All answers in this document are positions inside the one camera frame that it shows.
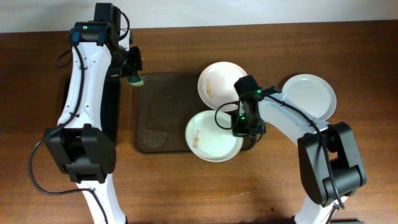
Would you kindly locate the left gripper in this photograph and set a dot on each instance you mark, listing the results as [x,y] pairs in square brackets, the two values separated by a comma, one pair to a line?
[134,70]

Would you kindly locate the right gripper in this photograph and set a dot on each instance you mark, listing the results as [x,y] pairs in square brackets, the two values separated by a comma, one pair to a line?
[247,130]

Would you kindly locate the green yellow sponge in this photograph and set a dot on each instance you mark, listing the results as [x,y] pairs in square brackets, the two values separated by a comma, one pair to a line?
[135,80]

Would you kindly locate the white plate bottom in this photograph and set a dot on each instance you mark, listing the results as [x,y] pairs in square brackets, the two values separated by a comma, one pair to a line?
[210,142]

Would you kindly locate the white plate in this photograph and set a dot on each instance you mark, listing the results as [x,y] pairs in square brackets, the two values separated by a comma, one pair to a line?
[312,94]
[216,83]
[210,142]

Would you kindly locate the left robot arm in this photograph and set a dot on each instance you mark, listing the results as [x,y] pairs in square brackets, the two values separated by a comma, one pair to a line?
[92,168]

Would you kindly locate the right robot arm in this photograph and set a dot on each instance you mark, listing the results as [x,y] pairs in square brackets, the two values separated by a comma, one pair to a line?
[331,167]

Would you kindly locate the black rectangular tray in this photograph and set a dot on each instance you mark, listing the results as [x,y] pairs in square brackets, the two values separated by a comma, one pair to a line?
[91,112]

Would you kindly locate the brown serving tray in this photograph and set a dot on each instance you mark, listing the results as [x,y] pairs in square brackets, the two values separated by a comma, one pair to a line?
[164,105]

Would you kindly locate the white plate top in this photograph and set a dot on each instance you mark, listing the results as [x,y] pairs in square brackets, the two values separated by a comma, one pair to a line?
[216,83]

